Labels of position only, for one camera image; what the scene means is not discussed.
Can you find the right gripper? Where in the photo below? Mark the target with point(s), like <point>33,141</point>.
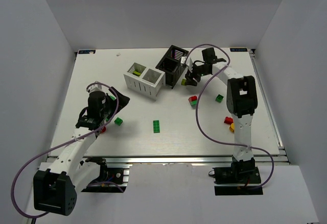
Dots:
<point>192,75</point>

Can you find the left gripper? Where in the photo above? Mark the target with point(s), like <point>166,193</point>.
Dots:
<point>116,101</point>

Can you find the lime curved lego brick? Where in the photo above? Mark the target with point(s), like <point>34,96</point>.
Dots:
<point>136,73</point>

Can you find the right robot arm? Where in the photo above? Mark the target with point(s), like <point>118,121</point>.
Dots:
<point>241,96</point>

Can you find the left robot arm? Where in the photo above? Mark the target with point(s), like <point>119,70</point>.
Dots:
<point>57,187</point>

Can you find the red and green lego stack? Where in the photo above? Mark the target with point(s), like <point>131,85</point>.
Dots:
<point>193,100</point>

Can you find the green 2x2 lego brick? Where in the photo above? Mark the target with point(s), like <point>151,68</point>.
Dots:
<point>118,121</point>

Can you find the black two-compartment container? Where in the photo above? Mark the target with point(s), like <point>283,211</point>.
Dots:
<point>170,64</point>

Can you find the green printed lego brick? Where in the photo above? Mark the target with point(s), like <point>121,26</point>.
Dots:
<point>219,98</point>

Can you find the white two-compartment container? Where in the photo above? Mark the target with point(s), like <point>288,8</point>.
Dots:
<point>148,83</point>

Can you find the blue corner label right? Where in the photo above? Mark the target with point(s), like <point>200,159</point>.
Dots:
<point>238,49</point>

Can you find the blue corner label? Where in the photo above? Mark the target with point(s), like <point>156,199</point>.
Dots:
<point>238,49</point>
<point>86,52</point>

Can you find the red 2x4 lego brick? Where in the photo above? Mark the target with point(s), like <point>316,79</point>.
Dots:
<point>228,120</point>

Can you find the blue corner label left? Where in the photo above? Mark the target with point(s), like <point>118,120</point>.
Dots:
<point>86,52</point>

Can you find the green 2x4 lego plate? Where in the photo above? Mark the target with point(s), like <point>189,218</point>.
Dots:
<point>156,126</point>

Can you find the yellow oval lego piece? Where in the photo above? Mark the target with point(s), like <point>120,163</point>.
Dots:
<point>232,128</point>

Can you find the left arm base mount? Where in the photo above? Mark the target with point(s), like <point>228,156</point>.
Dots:
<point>95,175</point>

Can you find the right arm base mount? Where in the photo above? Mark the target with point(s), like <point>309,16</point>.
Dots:
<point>227,184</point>

